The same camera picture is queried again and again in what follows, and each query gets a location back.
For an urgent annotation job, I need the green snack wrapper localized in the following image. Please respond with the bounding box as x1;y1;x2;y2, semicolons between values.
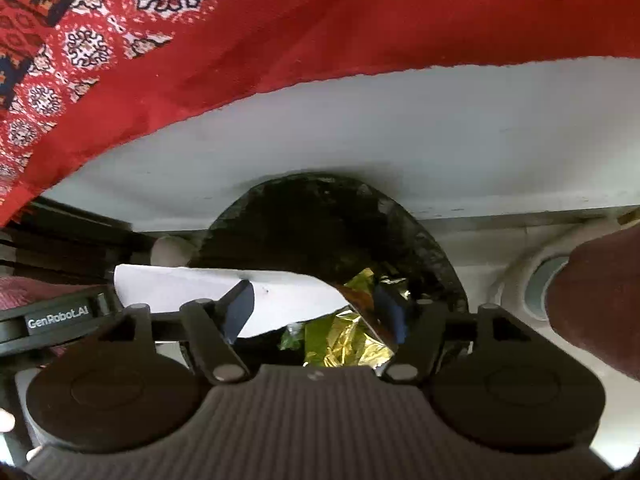
279;323;305;351

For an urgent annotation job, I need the red patterned tablecloth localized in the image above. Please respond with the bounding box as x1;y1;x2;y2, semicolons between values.
1;0;639;221

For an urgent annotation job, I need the brown cardboard sheet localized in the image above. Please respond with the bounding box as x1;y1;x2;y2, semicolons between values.
113;263;396;346

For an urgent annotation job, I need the person's left hand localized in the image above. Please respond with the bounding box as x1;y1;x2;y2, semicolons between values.
0;406;44;466

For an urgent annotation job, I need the grey white slipper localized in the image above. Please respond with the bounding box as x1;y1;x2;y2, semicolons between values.
487;218;622;328

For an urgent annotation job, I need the gold foil wrapper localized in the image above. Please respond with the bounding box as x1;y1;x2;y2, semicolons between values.
303;268;394;370

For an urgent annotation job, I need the pink striped trouser leg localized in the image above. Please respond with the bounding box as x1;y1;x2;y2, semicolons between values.
0;226;640;378

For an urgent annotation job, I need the black trash bin bag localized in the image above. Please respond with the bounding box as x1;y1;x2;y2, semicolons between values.
207;174;469;342

